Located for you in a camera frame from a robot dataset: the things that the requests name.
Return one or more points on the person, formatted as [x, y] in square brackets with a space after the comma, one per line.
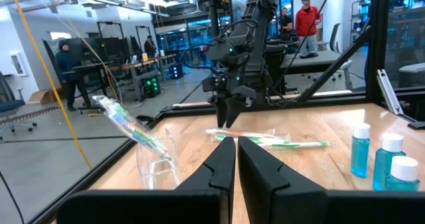
[307, 21]
[150, 46]
[69, 71]
[285, 23]

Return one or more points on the office chair with blue seat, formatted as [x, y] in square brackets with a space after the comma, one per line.
[10, 106]

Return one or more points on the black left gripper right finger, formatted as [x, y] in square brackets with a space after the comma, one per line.
[282, 200]

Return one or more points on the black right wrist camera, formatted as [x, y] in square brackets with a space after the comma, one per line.
[216, 83]

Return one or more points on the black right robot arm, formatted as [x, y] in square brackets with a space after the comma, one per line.
[262, 21]

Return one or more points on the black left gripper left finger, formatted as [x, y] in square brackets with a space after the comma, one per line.
[199, 204]

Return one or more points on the silver aluminium bar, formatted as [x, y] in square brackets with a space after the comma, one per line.
[390, 94]

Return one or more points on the black domed object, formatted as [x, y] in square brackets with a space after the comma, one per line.
[308, 54]

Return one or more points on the black aluminium table frame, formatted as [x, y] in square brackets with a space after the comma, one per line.
[378, 34]

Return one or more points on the computer tower with green lights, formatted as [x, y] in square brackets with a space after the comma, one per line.
[151, 86]

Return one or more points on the orange toothbrush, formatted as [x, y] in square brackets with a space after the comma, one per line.
[239, 133]

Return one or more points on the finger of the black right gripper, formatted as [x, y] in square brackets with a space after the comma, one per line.
[236, 109]
[221, 111]

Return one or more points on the clear plastic toothbrush holder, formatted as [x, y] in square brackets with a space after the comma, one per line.
[156, 172]

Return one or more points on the computer tower with blue lights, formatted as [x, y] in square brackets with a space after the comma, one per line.
[176, 71]

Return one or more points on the cardboard box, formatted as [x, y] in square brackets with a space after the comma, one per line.
[43, 97]

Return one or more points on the blue toothbrush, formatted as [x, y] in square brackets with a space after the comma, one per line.
[117, 117]

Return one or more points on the grey table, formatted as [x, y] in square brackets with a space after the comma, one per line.
[315, 64]

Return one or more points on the wooden top desk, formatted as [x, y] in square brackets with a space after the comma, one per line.
[133, 64]

